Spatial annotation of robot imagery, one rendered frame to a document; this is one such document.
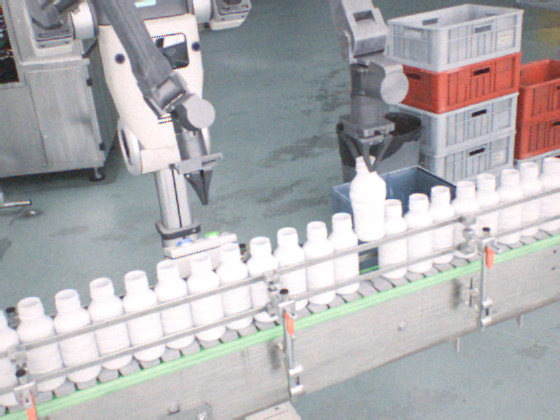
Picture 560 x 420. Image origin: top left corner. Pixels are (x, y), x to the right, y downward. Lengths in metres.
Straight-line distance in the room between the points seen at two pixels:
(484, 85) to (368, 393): 1.86
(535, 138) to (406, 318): 2.96
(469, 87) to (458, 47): 0.25
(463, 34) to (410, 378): 1.77
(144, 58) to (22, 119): 3.66
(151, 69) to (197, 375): 0.59
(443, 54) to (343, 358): 2.37
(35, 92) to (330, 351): 3.77
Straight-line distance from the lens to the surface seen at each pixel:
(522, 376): 2.86
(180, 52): 1.72
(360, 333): 1.43
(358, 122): 1.27
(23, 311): 1.21
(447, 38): 3.58
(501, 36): 3.86
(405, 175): 2.16
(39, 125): 4.97
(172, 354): 1.29
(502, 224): 1.58
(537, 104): 4.26
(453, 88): 3.68
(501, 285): 1.61
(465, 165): 3.89
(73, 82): 4.83
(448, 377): 2.81
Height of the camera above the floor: 1.74
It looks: 24 degrees down
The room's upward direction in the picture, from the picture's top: 5 degrees counter-clockwise
